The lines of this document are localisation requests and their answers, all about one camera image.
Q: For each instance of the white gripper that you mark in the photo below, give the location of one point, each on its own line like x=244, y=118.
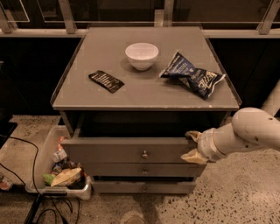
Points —
x=206, y=144

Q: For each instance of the grey top drawer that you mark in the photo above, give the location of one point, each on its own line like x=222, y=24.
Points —
x=130, y=137

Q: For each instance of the grey drawer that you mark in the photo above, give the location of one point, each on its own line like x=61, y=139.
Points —
x=148, y=187
x=143, y=170
x=130, y=137

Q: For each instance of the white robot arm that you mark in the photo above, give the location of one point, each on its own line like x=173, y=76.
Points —
x=250, y=129

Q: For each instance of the grey drawer cabinet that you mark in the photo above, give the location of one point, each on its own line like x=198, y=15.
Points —
x=143, y=91

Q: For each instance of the grey bottom drawer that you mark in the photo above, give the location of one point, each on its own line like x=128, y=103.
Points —
x=148, y=187

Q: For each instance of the grey middle drawer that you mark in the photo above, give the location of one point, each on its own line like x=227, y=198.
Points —
x=143, y=170

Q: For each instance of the blue chip bag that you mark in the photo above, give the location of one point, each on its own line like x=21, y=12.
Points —
x=202, y=82

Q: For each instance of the black snack packet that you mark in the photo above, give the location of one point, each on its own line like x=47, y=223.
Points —
x=107, y=81

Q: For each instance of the white ceramic bowl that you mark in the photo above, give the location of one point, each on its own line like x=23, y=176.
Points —
x=142, y=56

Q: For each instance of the yellow snack bag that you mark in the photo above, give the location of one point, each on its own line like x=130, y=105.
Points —
x=67, y=176

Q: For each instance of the orange soda can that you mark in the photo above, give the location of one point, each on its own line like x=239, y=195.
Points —
x=61, y=138

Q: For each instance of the white labelled bottle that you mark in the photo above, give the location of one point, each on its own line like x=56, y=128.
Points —
x=59, y=155

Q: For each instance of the blue drink can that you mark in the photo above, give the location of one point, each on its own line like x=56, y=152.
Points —
x=57, y=169

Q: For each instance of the clear plastic storage bin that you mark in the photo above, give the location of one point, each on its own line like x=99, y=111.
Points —
x=44, y=164

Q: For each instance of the green snack packet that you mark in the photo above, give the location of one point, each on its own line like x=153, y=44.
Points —
x=48, y=178

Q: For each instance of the metal window railing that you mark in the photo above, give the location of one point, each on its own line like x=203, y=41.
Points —
x=16, y=13

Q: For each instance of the black power strip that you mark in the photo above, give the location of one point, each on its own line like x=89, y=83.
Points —
x=33, y=210

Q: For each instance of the red white object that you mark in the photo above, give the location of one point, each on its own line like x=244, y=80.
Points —
x=5, y=183

